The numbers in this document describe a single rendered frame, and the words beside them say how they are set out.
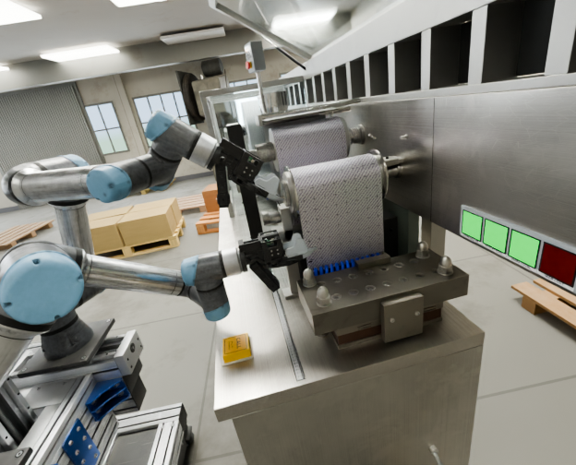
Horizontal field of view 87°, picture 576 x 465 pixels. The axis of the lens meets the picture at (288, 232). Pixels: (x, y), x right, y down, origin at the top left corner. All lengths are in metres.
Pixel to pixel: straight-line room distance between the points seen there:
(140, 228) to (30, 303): 3.58
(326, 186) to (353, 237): 0.17
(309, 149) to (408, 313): 0.58
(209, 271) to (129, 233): 3.49
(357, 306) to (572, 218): 0.41
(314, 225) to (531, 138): 0.49
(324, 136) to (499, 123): 0.54
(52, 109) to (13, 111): 0.86
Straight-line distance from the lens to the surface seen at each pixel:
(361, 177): 0.85
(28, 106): 9.87
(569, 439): 1.96
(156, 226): 4.16
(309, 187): 0.80
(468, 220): 0.75
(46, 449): 1.21
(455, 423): 1.11
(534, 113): 0.63
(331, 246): 0.87
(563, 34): 0.61
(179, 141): 0.76
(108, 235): 4.34
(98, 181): 0.73
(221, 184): 0.79
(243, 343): 0.85
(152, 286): 0.90
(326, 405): 0.83
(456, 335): 0.88
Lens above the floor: 1.48
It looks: 23 degrees down
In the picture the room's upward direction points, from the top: 10 degrees counter-clockwise
